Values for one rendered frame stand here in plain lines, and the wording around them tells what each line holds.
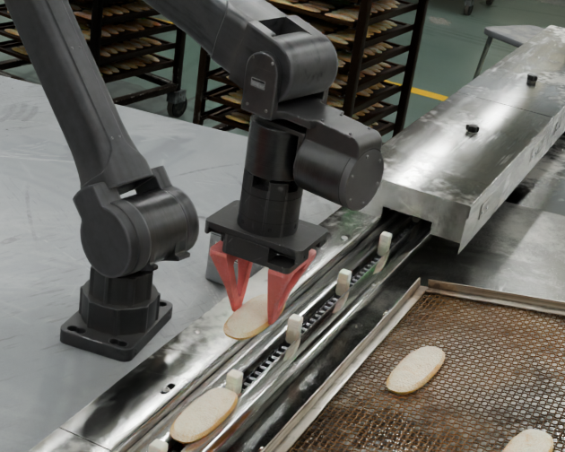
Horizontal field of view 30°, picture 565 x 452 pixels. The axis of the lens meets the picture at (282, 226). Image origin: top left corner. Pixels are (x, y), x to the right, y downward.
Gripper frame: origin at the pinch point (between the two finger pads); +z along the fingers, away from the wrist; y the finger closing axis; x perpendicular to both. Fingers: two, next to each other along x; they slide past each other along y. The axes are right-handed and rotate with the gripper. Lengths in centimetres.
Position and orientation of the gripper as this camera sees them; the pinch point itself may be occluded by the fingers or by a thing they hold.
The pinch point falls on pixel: (256, 308)
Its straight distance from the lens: 102.2
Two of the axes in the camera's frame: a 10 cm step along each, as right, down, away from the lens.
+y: 8.9, 2.9, -3.5
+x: 4.4, -3.2, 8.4
